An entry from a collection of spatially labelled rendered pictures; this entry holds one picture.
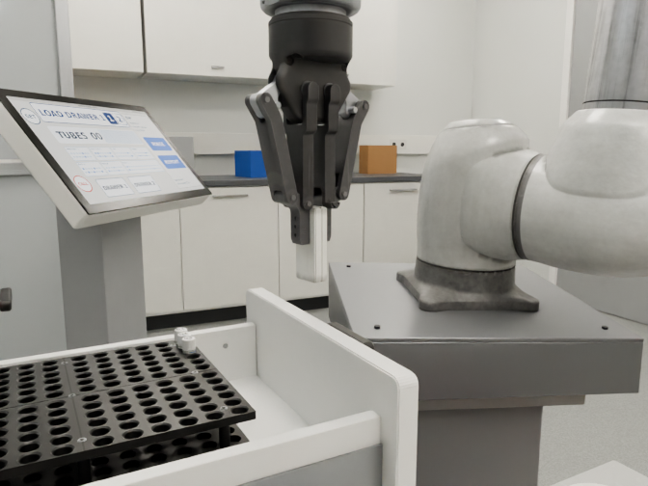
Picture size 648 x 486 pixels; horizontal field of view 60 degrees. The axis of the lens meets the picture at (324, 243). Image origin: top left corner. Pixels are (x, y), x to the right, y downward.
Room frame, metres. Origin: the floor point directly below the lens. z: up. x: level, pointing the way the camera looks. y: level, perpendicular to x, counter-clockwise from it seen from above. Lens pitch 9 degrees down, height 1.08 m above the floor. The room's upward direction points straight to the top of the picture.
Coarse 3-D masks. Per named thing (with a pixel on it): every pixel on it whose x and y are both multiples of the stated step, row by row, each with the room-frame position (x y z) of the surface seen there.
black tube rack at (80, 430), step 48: (0, 384) 0.42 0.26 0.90; (48, 384) 0.41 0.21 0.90; (96, 384) 0.41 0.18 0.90; (144, 384) 0.41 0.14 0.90; (192, 384) 0.42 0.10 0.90; (0, 432) 0.34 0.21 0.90; (48, 432) 0.34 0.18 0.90; (96, 432) 0.34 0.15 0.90; (144, 432) 0.34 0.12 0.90; (192, 432) 0.35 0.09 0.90; (240, 432) 0.39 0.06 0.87; (0, 480) 0.33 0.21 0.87; (48, 480) 0.33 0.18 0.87; (96, 480) 0.33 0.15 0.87
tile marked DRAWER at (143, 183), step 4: (128, 176) 1.25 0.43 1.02; (132, 176) 1.27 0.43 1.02; (136, 176) 1.28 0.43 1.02; (140, 176) 1.29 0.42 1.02; (144, 176) 1.31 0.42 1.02; (148, 176) 1.33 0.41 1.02; (132, 180) 1.26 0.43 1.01; (136, 180) 1.27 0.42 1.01; (140, 180) 1.28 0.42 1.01; (144, 180) 1.30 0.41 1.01; (148, 180) 1.31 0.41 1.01; (152, 180) 1.33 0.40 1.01; (132, 184) 1.24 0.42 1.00; (136, 184) 1.26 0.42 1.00; (140, 184) 1.27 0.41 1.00; (144, 184) 1.28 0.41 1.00; (148, 184) 1.30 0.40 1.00; (152, 184) 1.32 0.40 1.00; (156, 184) 1.33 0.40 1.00; (136, 188) 1.24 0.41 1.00; (140, 188) 1.26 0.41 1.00; (144, 188) 1.27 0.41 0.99; (148, 188) 1.29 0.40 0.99; (152, 188) 1.30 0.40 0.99; (156, 188) 1.32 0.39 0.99; (160, 188) 1.33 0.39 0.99; (140, 192) 1.25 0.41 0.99; (144, 192) 1.26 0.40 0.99; (148, 192) 1.28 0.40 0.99
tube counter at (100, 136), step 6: (90, 132) 1.26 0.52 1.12; (96, 132) 1.29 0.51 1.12; (102, 132) 1.31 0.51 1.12; (108, 132) 1.33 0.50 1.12; (114, 132) 1.35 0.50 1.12; (120, 132) 1.37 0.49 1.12; (126, 132) 1.40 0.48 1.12; (132, 132) 1.43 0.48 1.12; (96, 138) 1.27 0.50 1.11; (102, 138) 1.29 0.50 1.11; (108, 138) 1.31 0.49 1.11; (114, 138) 1.33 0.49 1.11; (120, 138) 1.35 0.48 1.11; (126, 138) 1.38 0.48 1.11; (132, 138) 1.40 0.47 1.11; (138, 138) 1.43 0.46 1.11; (132, 144) 1.38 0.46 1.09; (138, 144) 1.40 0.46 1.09
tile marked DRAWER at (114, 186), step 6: (96, 180) 1.14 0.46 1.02; (102, 180) 1.16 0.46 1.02; (108, 180) 1.18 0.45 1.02; (114, 180) 1.20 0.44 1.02; (120, 180) 1.21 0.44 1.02; (102, 186) 1.15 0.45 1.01; (108, 186) 1.16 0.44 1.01; (114, 186) 1.18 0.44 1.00; (120, 186) 1.20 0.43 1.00; (126, 186) 1.22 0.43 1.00; (108, 192) 1.15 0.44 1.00; (114, 192) 1.16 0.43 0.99; (120, 192) 1.18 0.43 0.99; (126, 192) 1.20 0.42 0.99; (132, 192) 1.22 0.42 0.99
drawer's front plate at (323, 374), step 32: (256, 288) 0.61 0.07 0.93; (256, 320) 0.58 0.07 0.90; (288, 320) 0.51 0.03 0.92; (320, 320) 0.49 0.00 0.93; (256, 352) 0.58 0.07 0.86; (288, 352) 0.51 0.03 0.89; (320, 352) 0.45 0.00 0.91; (352, 352) 0.41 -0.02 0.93; (288, 384) 0.51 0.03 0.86; (320, 384) 0.45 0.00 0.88; (352, 384) 0.41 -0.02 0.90; (384, 384) 0.37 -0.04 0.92; (416, 384) 0.36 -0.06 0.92; (320, 416) 0.45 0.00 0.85; (384, 416) 0.37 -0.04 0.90; (416, 416) 0.36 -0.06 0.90; (384, 448) 0.37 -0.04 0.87; (416, 448) 0.36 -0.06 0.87; (384, 480) 0.37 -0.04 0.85
